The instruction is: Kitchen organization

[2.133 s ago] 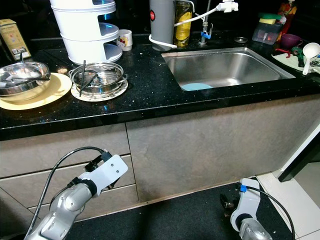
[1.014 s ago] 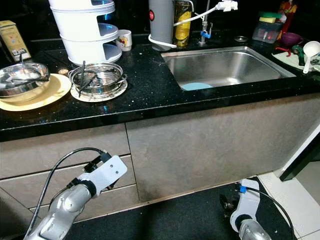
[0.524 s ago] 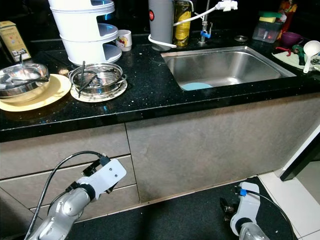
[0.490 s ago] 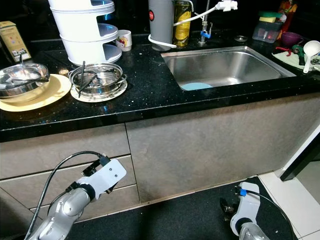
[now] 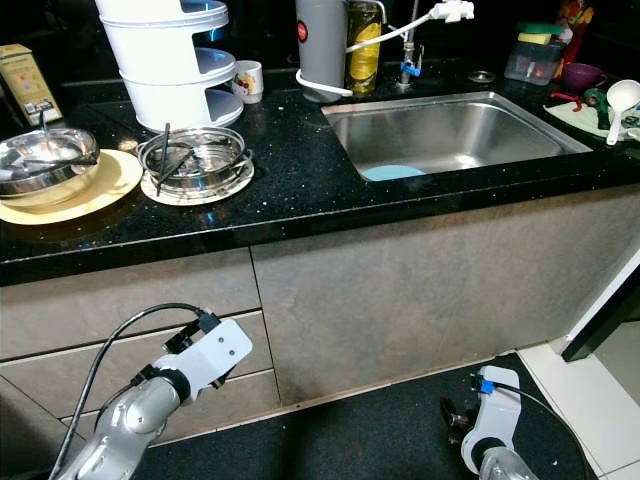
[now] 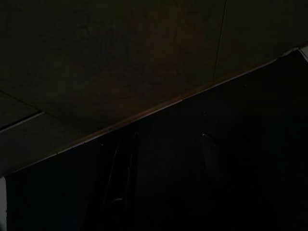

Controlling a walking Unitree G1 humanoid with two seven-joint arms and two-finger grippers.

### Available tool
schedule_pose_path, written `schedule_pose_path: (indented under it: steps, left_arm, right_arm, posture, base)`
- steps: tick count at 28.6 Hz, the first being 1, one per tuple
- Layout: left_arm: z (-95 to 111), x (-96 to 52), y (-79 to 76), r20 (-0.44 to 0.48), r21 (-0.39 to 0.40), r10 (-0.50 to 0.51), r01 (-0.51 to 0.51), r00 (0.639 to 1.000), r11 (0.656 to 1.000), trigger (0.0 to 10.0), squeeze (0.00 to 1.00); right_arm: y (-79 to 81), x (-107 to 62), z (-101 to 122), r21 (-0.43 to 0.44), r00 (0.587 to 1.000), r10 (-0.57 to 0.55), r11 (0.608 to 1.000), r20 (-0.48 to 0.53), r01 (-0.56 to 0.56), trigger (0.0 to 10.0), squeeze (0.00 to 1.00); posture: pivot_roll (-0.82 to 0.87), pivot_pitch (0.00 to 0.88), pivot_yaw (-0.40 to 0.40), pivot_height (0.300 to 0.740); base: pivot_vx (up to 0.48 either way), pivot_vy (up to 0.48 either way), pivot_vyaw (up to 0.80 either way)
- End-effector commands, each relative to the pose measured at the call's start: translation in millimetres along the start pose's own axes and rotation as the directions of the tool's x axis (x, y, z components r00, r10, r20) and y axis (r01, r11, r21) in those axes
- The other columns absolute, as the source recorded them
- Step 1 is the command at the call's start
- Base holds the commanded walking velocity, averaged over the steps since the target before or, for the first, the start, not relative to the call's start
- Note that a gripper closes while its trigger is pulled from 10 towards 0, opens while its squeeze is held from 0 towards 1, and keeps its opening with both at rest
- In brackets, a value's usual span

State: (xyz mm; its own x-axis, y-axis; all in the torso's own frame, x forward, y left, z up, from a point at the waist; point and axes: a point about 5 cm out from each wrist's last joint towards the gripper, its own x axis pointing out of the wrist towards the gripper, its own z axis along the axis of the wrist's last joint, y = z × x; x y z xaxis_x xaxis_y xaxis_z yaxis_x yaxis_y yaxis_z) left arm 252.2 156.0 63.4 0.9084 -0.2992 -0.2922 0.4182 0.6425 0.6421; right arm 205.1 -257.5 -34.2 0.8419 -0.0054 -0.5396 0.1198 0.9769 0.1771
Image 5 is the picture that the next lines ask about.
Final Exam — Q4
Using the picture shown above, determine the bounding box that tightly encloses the yellow oil bottle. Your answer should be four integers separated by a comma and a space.
345, 0, 383, 96

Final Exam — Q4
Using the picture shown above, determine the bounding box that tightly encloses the light green cloth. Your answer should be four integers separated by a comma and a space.
545, 95, 640, 141

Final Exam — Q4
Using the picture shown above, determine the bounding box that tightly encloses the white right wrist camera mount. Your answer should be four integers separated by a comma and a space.
462, 366, 523, 473

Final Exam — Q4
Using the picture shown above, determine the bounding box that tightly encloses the black floor mat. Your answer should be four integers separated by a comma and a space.
160, 352, 611, 480

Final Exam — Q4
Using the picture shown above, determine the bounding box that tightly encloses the dark green handled tool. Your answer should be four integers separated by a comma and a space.
582, 88, 613, 131

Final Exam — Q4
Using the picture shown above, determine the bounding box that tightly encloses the grey cabinet door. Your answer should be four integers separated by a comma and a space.
250, 183, 640, 406

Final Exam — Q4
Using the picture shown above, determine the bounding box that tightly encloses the yellow green sponge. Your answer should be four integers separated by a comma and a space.
518, 22, 566, 46

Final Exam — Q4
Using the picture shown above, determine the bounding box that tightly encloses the white printed mug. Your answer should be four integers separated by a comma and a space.
232, 60, 265, 104

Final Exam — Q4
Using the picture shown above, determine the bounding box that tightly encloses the white tiered plastic container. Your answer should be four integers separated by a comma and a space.
95, 0, 246, 133

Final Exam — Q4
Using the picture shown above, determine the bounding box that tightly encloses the white ladle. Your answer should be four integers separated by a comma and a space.
605, 79, 640, 147

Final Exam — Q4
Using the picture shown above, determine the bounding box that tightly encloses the white patterned plate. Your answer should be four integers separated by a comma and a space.
140, 165, 254, 207

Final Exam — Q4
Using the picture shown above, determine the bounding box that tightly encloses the stainless steel sink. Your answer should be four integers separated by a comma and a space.
322, 91, 593, 182

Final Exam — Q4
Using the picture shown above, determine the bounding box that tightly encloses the steel pot with handles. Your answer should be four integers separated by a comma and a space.
137, 127, 254, 198

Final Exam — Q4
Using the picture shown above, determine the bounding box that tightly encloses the wide steel bowl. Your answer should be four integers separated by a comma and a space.
0, 127, 101, 198

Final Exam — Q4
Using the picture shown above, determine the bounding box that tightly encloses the clear plastic container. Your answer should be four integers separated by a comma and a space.
505, 40, 566, 86

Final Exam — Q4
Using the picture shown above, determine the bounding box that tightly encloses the dark chopstick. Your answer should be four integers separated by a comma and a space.
0, 155, 106, 186
168, 145, 216, 191
163, 123, 172, 196

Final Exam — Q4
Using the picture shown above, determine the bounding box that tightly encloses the grey cylinder canister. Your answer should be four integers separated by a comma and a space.
295, 0, 349, 93

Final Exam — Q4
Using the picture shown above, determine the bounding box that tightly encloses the light blue plate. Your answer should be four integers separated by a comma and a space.
362, 164, 427, 182

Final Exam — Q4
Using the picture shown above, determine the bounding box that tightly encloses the red yellow packet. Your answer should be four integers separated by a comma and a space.
555, 0, 596, 51

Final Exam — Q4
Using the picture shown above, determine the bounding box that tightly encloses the pale yellow plate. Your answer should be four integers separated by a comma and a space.
0, 149, 144, 225

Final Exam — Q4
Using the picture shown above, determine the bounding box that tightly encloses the yellow tea box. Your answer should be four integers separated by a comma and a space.
0, 43, 63, 126

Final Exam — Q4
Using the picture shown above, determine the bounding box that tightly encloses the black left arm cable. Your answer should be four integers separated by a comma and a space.
50, 303, 221, 480

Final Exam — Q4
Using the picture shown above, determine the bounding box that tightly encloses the white faucet diverter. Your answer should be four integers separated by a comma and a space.
430, 0, 476, 25

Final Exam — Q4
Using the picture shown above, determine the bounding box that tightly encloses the black door frame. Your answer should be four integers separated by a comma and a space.
560, 290, 640, 363

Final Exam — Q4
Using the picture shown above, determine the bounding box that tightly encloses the red handled tool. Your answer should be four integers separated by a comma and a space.
550, 92, 589, 113

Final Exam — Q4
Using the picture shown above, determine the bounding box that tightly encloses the chrome faucet with blue clip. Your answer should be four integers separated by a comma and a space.
345, 0, 426, 89

